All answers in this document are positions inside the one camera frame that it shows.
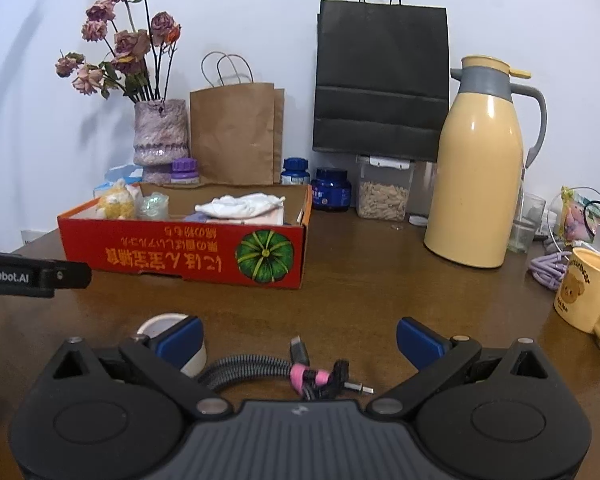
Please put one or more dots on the clear snack bag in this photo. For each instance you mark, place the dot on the clear snack bag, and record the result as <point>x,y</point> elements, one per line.
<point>580,215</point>

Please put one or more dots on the yellow thermos jug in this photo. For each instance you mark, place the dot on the yellow thermos jug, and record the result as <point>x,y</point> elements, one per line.
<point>472,175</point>

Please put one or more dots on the yellow bear mug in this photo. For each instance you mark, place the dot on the yellow bear mug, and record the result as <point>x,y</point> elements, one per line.
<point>582,295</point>

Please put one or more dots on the black paper bag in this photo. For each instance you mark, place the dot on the black paper bag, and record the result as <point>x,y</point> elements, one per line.
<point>380,80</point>

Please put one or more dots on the mottled purple ceramic vase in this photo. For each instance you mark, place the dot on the mottled purple ceramic vase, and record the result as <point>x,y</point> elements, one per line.
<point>161,132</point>

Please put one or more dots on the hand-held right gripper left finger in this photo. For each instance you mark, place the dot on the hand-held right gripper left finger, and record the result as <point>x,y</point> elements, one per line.
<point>180,342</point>

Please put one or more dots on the white cup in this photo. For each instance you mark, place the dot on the white cup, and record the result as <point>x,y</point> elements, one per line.
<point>196,362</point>

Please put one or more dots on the blue lid white bottle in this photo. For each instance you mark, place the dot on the blue lid white bottle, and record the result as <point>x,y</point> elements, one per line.
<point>295,172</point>

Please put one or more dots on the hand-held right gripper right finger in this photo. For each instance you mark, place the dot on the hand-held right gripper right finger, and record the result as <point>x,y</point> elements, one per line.
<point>419,342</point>

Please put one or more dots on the brown paper bag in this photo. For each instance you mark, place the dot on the brown paper bag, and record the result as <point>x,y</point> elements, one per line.
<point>235,135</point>

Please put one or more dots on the clear container of nuts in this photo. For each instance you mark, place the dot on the clear container of nuts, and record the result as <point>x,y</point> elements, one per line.
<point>382,195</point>

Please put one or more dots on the empty clear container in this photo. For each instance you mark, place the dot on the empty clear container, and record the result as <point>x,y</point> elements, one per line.
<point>424,190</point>

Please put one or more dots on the iridescent plastic wrap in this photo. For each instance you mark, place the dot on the iridescent plastic wrap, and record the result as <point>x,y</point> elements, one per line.
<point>152,207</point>

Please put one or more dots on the purple lid bottle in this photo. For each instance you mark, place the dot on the purple lid bottle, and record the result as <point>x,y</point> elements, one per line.
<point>185,170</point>

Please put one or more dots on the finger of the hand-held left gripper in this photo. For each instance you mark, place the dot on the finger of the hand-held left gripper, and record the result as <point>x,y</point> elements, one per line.
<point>72,275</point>

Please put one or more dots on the dark blue jar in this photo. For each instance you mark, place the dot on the dark blue jar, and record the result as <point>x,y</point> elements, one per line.
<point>330,190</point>

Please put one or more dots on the blue tissue box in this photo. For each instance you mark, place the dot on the blue tissue box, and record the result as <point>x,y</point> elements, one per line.
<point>102,190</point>

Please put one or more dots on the clear glass cup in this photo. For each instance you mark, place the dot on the clear glass cup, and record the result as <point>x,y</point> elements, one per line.
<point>525,225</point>

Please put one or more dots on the yellow plush toy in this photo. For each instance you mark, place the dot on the yellow plush toy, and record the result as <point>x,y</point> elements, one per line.
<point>115,202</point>

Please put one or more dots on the small white lid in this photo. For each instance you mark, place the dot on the small white lid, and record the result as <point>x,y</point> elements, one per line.
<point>417,220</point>

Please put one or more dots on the red cardboard box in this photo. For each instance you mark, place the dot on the red cardboard box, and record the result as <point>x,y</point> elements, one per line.
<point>155,255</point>

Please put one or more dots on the dried pink rose bouquet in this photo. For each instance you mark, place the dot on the dried pink rose bouquet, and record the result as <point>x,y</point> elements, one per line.
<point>130,42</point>

